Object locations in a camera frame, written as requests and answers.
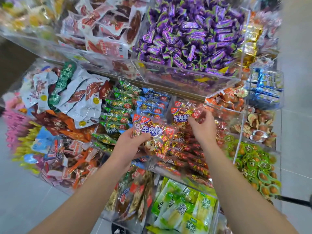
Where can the clear acrylic snack shelves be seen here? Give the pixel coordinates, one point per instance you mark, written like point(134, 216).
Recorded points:
point(161, 165)

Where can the pile of assorted small packets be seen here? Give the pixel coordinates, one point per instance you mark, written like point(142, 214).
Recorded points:
point(19, 87)

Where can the pile of purple candies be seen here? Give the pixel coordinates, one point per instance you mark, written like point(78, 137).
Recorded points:
point(195, 36)

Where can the person's right hand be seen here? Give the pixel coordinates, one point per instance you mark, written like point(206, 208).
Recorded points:
point(204, 130)

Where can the person's black clothing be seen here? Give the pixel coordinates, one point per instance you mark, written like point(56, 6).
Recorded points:
point(121, 229)

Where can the green vacuum packet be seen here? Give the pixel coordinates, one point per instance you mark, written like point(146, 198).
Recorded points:
point(62, 82)

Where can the person's right forearm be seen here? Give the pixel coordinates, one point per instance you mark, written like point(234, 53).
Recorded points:
point(248, 197)

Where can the pile of green egg packets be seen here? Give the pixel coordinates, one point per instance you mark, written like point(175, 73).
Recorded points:
point(256, 165)

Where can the pile of yellow packets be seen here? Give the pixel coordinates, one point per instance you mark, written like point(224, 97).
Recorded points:
point(29, 12)

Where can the single red snack packet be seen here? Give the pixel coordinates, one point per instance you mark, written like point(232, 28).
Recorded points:
point(183, 116)

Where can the pile of red sausage packets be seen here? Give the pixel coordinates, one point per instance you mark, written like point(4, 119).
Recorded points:
point(107, 31)

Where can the beef cube packets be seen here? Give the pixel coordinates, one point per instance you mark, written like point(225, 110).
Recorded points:
point(187, 148)

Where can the person's left forearm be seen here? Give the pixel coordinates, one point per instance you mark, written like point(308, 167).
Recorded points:
point(78, 202)

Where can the pile of blue orange packets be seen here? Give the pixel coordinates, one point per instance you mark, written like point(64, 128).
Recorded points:
point(265, 87)

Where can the pile of dark orange packets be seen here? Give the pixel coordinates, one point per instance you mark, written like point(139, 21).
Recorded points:
point(61, 126)

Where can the pile of white meat packets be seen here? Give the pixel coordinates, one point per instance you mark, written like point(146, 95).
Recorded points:
point(85, 97)

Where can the blue toy candy packet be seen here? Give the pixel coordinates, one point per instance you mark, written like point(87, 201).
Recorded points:
point(44, 141)

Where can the row of blue beef packets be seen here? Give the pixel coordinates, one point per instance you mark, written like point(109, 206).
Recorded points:
point(153, 102)

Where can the pile of yellow candies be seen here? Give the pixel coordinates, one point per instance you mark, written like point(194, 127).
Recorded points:
point(27, 148)

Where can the pile of gold candy packets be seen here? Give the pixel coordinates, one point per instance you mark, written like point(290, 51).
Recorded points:
point(251, 43)

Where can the person's left hand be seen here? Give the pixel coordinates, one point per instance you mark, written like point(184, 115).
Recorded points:
point(127, 143)

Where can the row of green beef packets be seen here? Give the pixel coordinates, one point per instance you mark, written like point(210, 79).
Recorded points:
point(117, 102)

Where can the pile of red brown packets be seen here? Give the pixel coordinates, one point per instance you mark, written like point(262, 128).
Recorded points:
point(56, 160)

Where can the handful of red snack packets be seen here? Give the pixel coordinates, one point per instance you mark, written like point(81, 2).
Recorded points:
point(148, 131)

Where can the pile of pink candy sticks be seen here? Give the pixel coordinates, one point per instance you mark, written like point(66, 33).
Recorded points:
point(14, 126)

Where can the pile of orange brown packets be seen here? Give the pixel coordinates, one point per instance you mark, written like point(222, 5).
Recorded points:
point(234, 100)

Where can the pile of beige packets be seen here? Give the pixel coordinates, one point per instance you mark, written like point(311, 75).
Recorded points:
point(131, 192)

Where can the black pole rod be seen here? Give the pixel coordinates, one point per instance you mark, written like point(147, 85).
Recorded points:
point(295, 201)

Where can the pile of lime green packets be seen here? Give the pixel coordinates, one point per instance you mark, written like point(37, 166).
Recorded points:
point(180, 207)

